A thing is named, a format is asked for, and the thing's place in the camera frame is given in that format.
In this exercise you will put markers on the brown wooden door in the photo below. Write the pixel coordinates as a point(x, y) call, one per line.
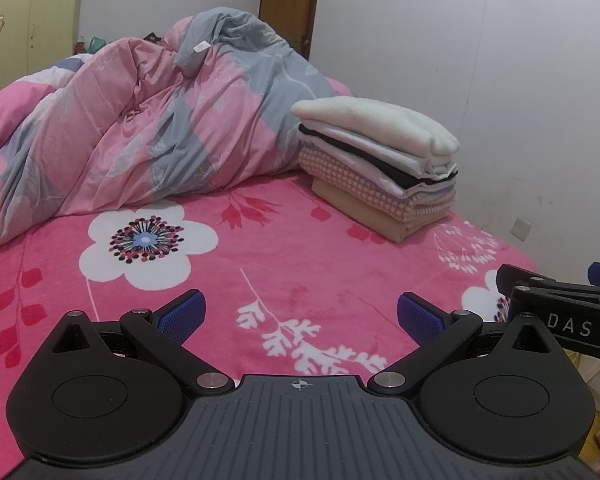
point(290, 5)

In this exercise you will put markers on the pink floral bed sheet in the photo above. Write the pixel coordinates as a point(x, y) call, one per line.
point(280, 260)

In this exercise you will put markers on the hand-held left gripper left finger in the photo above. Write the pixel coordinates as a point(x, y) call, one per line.
point(182, 315)

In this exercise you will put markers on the cream wardrobe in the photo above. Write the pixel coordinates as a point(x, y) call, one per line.
point(35, 20)

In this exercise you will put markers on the pale lilac folded garment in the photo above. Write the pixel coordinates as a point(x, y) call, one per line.
point(380, 177)

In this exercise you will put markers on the white wall socket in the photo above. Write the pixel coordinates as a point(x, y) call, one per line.
point(520, 228)

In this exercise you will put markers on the white fuzzy sweater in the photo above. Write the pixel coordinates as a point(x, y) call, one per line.
point(370, 120)

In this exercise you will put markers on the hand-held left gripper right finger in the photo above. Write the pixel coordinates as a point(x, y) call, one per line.
point(420, 315)

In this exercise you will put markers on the beige folded garment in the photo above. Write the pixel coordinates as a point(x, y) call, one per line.
point(360, 215)

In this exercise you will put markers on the stack of folded clothes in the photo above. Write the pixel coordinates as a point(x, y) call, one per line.
point(375, 149)

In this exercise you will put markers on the black folded garment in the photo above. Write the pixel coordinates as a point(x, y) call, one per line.
point(410, 174)

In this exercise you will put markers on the pink grey floral quilt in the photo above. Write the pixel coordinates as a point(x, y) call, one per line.
point(130, 135)

